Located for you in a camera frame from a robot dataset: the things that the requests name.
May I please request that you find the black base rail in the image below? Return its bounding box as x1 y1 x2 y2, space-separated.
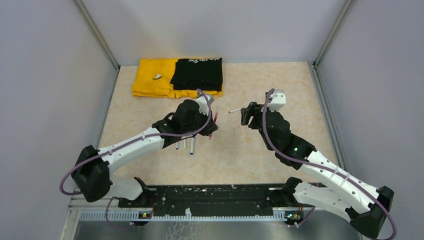
118 183 308 225

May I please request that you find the black folded shirt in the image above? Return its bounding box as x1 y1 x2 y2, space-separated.
170 57 223 92

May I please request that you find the red gel pen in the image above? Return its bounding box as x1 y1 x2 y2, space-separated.
208 105 221 140

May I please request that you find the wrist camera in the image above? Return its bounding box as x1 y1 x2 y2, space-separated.
267 89 287 112
195 92 215 116

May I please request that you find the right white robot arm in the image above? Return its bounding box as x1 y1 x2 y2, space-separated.
241 102 397 240

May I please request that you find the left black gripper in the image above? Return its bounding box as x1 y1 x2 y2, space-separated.
182 106 218 136

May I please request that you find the large white blue marker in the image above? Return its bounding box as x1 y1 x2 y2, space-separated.
189 137 196 155

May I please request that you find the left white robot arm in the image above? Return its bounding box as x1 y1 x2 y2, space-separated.
70 94 218 207

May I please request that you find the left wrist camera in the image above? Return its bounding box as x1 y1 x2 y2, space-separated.
195 92 215 116

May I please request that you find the yellow folded shirt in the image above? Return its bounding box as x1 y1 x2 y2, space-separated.
131 58 224 99

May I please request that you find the white red-tipped pen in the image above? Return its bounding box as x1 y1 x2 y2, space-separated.
228 108 243 114

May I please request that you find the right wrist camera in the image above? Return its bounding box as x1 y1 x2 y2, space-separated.
267 89 287 112

